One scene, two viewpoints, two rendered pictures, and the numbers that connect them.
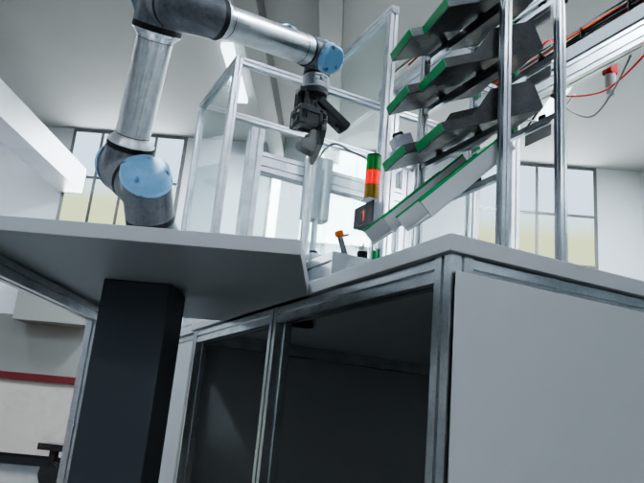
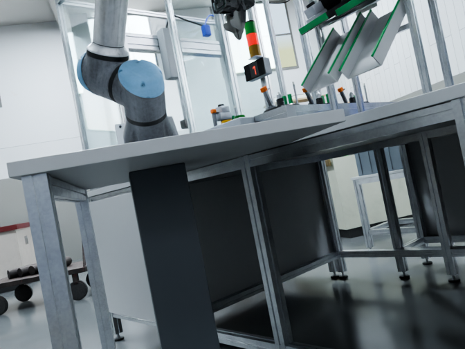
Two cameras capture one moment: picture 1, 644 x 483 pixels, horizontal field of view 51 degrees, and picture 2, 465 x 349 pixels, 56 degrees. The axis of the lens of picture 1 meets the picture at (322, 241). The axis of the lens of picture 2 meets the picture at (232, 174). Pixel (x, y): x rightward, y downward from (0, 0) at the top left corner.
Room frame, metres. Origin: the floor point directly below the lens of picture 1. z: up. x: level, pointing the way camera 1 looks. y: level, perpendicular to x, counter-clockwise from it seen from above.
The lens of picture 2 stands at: (0.28, 0.57, 0.74)
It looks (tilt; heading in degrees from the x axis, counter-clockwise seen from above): 1 degrees up; 344
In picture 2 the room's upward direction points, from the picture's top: 11 degrees counter-clockwise
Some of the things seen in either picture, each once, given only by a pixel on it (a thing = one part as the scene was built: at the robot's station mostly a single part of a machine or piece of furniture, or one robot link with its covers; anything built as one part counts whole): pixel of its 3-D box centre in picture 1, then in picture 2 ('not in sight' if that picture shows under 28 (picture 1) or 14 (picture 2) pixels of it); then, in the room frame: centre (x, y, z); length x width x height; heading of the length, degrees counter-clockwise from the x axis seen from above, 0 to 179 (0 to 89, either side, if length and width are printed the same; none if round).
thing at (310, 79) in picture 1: (315, 85); not in sight; (1.67, 0.06, 1.45); 0.08 x 0.08 x 0.05
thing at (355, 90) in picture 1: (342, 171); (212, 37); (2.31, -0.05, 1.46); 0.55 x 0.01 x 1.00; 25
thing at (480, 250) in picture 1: (487, 337); (354, 137); (2.00, -0.52, 0.85); 1.50 x 1.41 x 0.03; 25
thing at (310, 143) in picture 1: (310, 145); (236, 24); (1.66, 0.06, 1.27); 0.06 x 0.03 x 0.09; 115
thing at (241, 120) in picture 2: not in sight; (228, 131); (1.80, 0.11, 0.93); 0.21 x 0.07 x 0.06; 25
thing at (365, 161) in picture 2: not in sight; (402, 153); (3.25, -1.71, 0.73); 0.62 x 0.42 x 0.23; 25
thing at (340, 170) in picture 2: not in sight; (380, 183); (5.07, -2.70, 0.41); 2.16 x 1.80 x 0.81; 88
